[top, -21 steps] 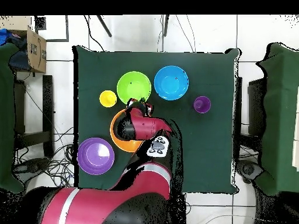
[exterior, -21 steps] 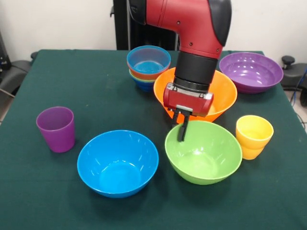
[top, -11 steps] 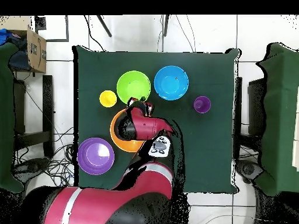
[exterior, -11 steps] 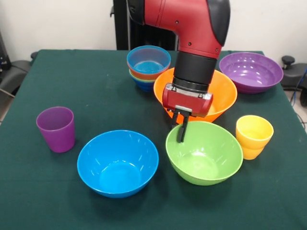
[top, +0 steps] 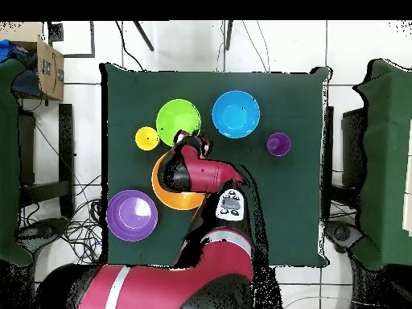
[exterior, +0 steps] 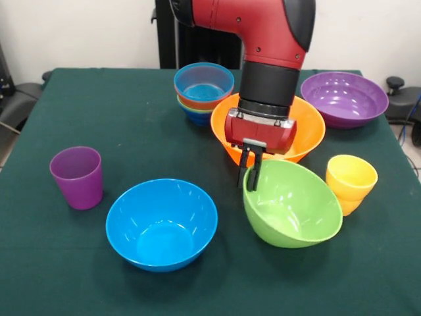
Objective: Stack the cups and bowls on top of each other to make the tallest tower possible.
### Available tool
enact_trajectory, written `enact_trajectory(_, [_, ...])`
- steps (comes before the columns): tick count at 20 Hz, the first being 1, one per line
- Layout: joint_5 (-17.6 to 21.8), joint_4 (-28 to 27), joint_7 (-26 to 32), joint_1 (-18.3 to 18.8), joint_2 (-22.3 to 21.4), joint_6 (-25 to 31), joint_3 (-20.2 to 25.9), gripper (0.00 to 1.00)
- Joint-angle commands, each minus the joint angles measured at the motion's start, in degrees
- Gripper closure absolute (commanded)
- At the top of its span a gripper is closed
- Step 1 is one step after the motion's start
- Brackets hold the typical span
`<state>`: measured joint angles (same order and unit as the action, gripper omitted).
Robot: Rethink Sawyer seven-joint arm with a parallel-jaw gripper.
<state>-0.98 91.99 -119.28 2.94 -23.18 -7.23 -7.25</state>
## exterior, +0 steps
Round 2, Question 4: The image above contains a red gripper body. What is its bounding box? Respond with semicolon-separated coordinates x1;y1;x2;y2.
224;107;298;156

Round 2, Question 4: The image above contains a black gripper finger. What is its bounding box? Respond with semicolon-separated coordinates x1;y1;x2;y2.
236;147;253;189
246;150;265;193

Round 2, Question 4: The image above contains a large orange bowl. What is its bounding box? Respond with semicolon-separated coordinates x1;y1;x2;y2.
210;93;327;167

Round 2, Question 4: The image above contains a large green bowl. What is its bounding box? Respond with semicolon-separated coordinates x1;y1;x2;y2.
242;159;344;249

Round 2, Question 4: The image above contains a dark blue small bowl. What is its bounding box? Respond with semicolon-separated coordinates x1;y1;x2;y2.
179;102;215;127

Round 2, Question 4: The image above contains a large purple bowl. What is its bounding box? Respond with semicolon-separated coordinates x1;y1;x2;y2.
300;71;389;130

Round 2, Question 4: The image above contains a large blue bowl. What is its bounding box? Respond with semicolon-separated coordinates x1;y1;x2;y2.
105;178;219;273

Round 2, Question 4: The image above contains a purple cup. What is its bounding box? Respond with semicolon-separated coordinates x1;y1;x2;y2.
49;145;104;211

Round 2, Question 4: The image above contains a dark green tablecloth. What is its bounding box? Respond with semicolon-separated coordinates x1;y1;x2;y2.
0;67;421;316

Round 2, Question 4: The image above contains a black pedestal leg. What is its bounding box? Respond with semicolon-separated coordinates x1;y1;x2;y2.
0;70;53;132
384;76;421;147

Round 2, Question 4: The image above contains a blue floor cable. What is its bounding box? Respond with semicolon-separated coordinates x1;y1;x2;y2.
397;93;421;145

